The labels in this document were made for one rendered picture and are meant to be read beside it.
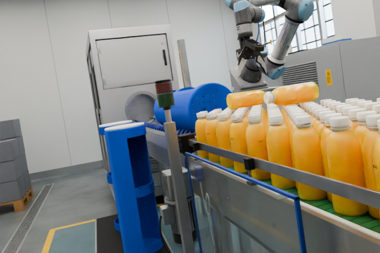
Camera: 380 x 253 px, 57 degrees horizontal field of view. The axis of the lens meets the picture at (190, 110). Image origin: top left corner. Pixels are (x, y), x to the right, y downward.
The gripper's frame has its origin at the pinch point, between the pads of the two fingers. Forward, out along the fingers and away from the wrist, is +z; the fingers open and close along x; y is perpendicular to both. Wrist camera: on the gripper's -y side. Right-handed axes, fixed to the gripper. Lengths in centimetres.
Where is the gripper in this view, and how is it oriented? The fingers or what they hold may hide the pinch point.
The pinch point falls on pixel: (253, 75)
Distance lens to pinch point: 168.4
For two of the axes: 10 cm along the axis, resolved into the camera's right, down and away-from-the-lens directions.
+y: -3.1, -0.1, 9.5
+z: 1.5, 9.9, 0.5
